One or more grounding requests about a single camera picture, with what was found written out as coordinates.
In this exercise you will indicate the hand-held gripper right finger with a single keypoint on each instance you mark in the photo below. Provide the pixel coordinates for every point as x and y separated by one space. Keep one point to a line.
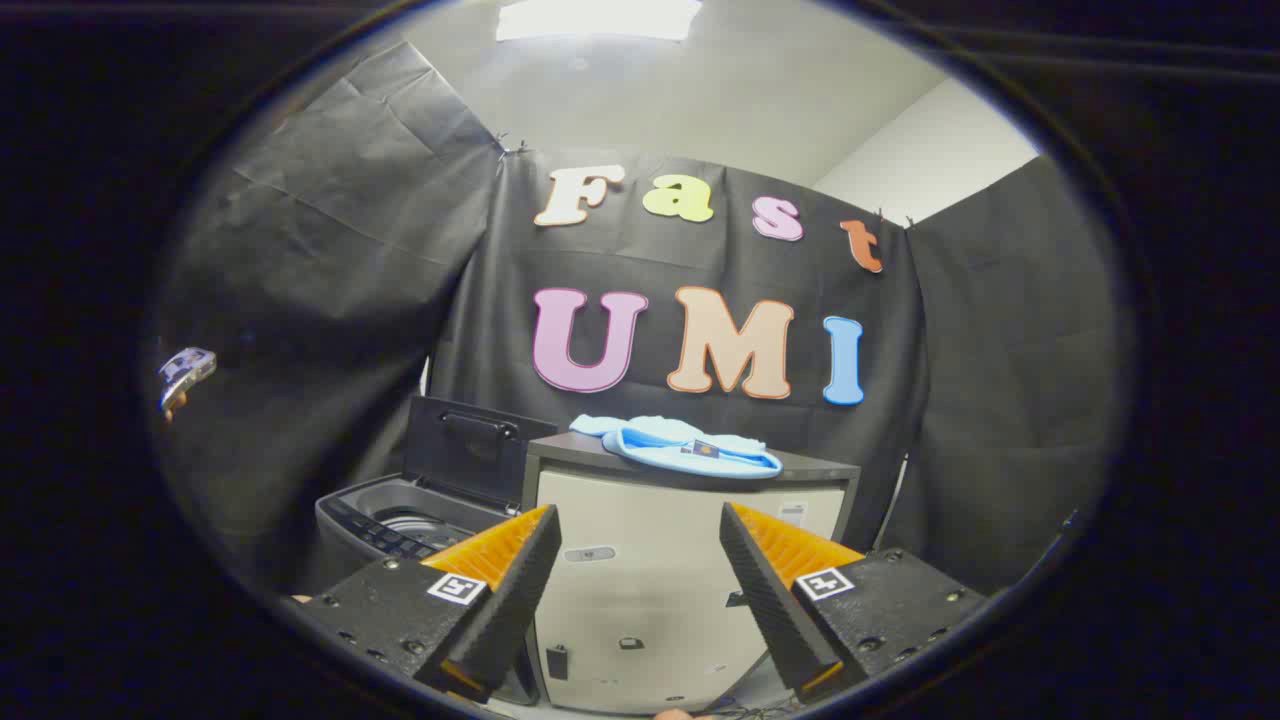
765 600

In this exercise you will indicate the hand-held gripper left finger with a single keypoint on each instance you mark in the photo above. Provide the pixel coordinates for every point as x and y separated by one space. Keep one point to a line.
520 600

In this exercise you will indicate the dark washing machine lid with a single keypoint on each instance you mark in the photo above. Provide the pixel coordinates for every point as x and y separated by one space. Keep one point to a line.
470 462

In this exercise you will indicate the light blue garment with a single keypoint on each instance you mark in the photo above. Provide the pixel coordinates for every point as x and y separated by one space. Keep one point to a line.
690 458

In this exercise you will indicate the grey washing machine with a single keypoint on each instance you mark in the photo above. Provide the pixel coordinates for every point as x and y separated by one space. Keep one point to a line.
372 497

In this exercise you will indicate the white cabinet with dark top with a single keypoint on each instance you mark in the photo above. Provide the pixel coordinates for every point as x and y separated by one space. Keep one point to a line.
640 590

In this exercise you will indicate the black backdrop cloth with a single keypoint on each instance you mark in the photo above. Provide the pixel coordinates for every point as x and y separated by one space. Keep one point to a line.
330 300

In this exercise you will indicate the small white device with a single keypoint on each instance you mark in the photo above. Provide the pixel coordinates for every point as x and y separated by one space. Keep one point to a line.
186 368

